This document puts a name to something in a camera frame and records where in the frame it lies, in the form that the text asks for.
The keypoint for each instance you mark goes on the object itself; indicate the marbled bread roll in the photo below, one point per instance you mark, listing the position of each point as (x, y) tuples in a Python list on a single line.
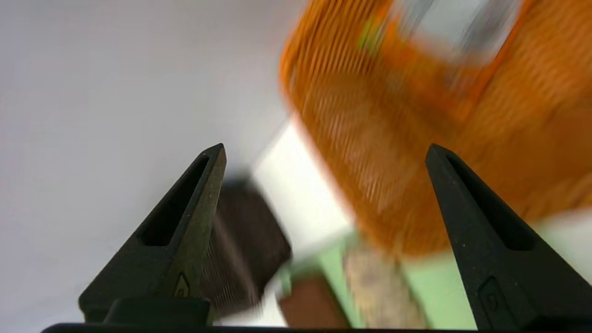
[(379, 291)]

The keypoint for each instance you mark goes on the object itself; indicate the orange wicker basket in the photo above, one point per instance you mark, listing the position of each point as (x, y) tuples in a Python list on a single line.
[(379, 152)]

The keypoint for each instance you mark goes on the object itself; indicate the brown towel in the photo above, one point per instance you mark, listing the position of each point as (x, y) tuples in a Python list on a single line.
[(314, 305)]

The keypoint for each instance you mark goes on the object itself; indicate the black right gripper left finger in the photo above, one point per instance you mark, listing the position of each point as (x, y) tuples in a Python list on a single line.
[(185, 240)]

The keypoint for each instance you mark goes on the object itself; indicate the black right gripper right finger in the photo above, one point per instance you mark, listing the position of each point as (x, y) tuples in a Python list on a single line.
[(485, 259)]

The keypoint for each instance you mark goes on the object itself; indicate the orange snack bag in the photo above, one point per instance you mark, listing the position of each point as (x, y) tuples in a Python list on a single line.
[(444, 37)]

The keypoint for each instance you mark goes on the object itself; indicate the light green plastic tray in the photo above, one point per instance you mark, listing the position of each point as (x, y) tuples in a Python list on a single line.
[(434, 291)]

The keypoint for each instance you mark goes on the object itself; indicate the dark brown wicker basket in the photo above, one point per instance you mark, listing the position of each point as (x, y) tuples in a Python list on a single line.
[(245, 240)]

